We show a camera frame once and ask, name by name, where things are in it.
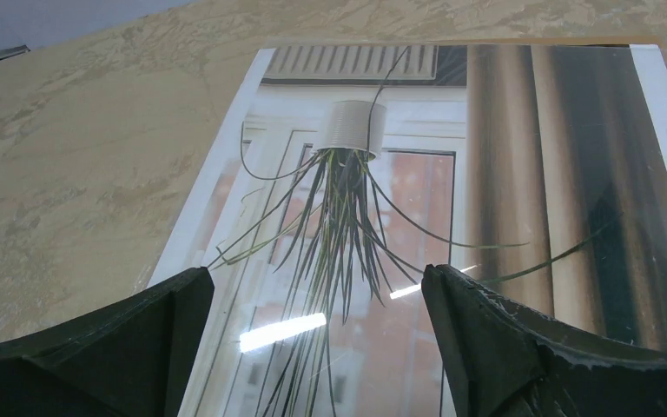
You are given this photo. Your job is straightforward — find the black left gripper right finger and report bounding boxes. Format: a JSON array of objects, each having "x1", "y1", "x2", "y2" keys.
[{"x1": 421, "y1": 265, "x2": 667, "y2": 416}]

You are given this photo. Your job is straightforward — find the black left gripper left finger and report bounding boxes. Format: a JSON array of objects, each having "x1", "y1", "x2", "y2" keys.
[{"x1": 0, "y1": 267, "x2": 215, "y2": 416}]

